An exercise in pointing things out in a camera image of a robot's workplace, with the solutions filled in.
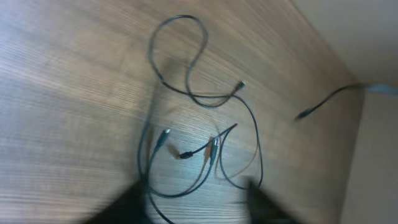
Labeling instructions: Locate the right camera cable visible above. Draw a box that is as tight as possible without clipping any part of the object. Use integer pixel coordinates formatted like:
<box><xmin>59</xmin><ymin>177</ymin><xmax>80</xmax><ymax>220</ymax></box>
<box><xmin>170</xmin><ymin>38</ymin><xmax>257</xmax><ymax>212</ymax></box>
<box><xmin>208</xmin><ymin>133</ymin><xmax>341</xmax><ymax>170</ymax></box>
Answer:
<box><xmin>294</xmin><ymin>83</ymin><xmax>398</xmax><ymax>122</ymax></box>

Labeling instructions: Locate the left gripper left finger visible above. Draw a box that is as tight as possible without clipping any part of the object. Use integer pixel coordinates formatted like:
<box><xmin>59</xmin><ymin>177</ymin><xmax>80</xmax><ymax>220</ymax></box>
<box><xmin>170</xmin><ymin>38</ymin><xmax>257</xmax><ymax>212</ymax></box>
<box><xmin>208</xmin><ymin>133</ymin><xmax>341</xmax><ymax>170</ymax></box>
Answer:
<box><xmin>83</xmin><ymin>180</ymin><xmax>152</xmax><ymax>224</ymax></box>

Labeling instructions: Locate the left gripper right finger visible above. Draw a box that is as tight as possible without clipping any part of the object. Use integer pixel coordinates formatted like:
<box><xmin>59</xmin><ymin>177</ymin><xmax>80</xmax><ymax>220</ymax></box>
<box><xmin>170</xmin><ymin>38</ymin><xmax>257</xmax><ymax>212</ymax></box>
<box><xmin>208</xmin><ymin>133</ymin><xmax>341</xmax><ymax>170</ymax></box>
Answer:
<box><xmin>246</xmin><ymin>179</ymin><xmax>299</xmax><ymax>224</ymax></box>

